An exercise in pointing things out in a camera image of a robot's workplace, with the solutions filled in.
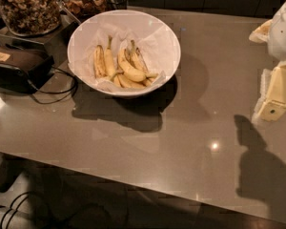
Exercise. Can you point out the black device with label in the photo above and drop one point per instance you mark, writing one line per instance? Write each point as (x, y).
(24, 71)

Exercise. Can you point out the lower front banana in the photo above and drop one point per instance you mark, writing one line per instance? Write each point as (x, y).
(127, 83)

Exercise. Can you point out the dark metal stand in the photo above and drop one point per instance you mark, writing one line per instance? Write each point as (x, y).
(54, 43)

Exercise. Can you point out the white bowl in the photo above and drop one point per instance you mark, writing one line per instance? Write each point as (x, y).
(155, 40)

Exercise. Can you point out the large curved yellow banana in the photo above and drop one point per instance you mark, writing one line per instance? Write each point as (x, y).
(130, 71)

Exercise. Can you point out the leftmost spotted banana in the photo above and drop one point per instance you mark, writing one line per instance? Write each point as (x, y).
(99, 62)

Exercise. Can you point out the glass jar of dried fruit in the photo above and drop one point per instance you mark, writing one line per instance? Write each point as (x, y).
(85, 0)

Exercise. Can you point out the back right banana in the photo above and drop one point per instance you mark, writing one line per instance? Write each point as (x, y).
(139, 63)

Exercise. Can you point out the glass jar of nuts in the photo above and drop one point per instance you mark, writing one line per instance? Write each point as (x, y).
(30, 17)

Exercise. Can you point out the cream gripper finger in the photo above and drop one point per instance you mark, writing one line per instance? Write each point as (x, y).
(271, 105)
(260, 34)

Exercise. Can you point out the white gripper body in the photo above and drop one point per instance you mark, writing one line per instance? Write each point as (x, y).
(283, 35)

